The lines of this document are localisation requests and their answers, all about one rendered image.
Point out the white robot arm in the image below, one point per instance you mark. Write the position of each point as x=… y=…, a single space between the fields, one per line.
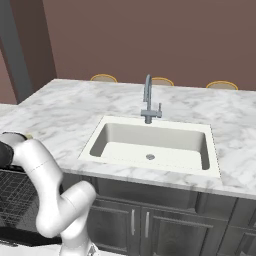
x=50 y=186

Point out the dark grey cupboard door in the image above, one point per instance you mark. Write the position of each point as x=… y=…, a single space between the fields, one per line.
x=115 y=225
x=183 y=233
x=241 y=241

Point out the open dishwasher with rack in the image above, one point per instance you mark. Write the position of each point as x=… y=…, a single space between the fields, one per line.
x=16 y=203

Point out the white sink basin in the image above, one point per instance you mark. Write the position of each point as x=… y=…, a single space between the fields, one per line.
x=151 y=146

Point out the grey sink tap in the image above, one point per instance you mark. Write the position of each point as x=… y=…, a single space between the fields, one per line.
x=148 y=96

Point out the yellow-rimmed stool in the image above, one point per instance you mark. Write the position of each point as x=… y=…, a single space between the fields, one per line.
x=162 y=81
x=103 y=78
x=222 y=85

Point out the dark grey drawer front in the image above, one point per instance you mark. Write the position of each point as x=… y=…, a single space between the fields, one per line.
x=245 y=211

